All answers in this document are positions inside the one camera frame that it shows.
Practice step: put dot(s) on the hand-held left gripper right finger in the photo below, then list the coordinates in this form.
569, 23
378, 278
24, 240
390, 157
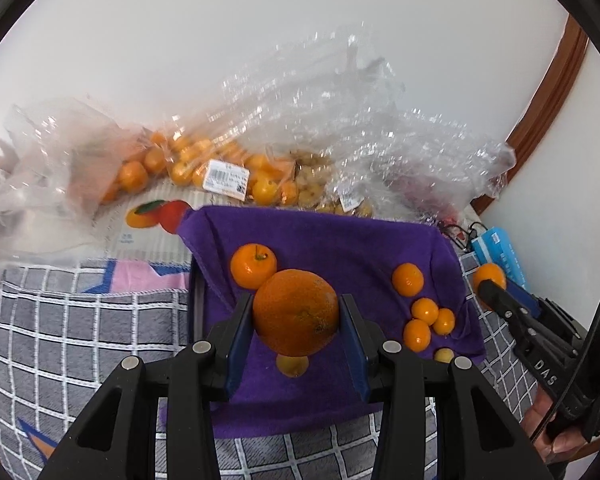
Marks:
355, 355

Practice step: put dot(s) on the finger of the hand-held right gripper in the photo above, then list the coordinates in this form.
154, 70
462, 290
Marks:
525, 297
510, 312

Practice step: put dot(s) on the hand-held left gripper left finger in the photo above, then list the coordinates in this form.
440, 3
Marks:
240, 350

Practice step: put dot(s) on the small orange mandarin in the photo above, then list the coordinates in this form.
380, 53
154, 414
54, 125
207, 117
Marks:
408, 279
489, 275
445, 321
425, 310

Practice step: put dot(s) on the small yellow-green fruit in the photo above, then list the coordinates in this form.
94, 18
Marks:
292, 366
444, 355

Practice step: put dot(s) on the oval orange mandarin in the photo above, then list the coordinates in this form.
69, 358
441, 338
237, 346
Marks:
416, 335

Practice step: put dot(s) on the large rough-skinned orange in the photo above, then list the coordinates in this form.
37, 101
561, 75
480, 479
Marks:
296, 312

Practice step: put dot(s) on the mandarin with green stem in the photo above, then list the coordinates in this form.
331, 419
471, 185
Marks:
252, 266

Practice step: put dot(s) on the purple towel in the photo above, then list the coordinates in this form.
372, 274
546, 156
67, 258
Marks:
330, 245

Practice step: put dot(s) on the person's right hand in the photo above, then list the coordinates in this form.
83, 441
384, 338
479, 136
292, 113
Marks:
550, 440

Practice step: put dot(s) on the blue tissue pack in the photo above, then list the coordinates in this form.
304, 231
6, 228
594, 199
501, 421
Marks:
500, 250

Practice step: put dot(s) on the corrugated carton with fruit print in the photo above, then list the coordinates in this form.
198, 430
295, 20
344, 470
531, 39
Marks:
130, 245

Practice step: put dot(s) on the grey checked star blanket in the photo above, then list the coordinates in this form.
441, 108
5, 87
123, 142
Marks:
80, 320

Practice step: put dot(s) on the clear bag of longans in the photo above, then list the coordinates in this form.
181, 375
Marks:
310, 180

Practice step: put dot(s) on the clear bag of mandarins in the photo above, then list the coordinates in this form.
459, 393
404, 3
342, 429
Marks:
180, 170

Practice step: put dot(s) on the crumpled clear plastic bag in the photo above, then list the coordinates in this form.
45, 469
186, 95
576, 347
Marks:
380, 135

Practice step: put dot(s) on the white plastic bag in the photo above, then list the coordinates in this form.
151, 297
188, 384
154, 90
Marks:
30, 185

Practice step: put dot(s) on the brown wooden door frame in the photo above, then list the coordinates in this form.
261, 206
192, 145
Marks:
555, 110

